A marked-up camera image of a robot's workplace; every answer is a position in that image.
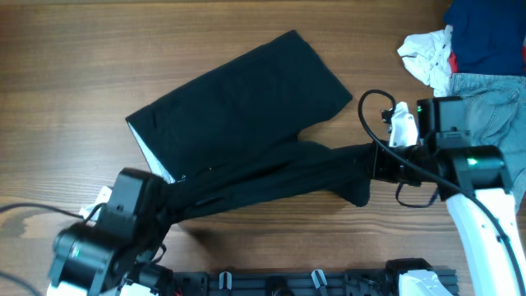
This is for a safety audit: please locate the black shorts garment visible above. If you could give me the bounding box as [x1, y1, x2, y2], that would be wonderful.
[127, 31, 371, 222]

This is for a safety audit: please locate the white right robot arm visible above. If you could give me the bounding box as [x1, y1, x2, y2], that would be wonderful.
[368, 97, 525, 295]

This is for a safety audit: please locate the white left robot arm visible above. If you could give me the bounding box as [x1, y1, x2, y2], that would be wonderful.
[48, 168, 170, 295]

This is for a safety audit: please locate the white printed cloth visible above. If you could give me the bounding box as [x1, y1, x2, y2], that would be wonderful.
[397, 25, 453, 97]

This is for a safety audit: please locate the light blue denim garment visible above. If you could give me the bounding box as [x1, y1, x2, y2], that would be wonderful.
[448, 73, 525, 209]

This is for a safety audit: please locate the navy blue garment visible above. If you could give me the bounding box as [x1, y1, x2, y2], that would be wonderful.
[444, 0, 525, 76]

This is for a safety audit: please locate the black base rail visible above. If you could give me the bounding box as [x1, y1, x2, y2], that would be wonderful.
[174, 269, 398, 296]

